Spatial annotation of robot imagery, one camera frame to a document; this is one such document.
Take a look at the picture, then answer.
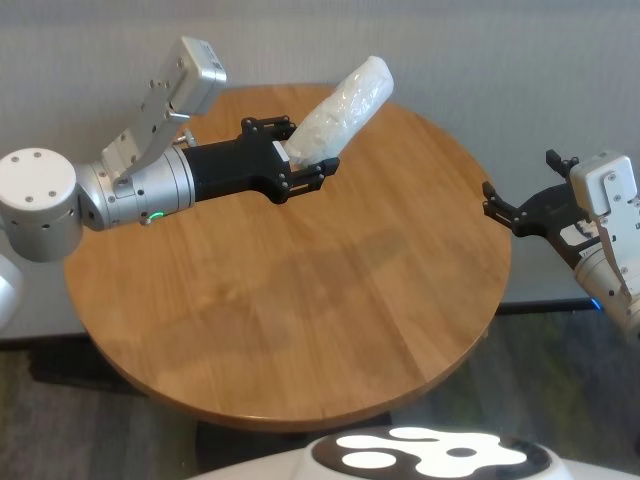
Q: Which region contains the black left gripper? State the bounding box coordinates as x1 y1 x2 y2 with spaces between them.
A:
180 115 342 205

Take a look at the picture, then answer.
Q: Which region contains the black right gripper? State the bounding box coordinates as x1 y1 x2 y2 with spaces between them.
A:
481 148 600 266

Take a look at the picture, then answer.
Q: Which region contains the white plastic-wrapped sandbag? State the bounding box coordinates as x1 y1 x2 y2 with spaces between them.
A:
285 54 395 167

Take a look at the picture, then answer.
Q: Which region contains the white robot torso black logo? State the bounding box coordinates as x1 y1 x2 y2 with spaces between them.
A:
187 424 640 480

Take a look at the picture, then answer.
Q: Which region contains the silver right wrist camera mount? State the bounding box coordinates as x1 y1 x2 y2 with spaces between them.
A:
569 148 640 304

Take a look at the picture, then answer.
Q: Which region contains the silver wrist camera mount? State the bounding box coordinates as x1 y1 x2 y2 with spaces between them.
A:
99 35 228 189
569 148 640 304

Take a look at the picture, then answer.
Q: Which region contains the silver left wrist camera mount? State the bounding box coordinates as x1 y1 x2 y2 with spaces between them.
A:
99 35 228 189

